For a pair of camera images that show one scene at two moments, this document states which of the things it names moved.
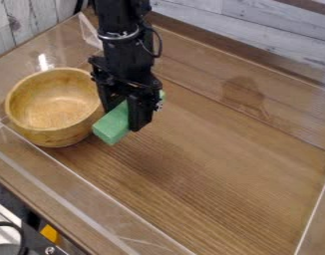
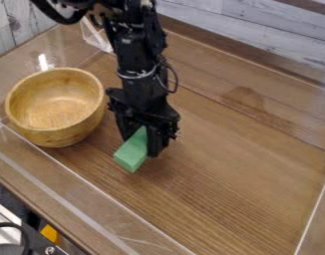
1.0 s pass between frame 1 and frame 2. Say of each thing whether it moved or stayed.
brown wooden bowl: stayed
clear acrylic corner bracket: stayed
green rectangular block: moved
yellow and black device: stayed
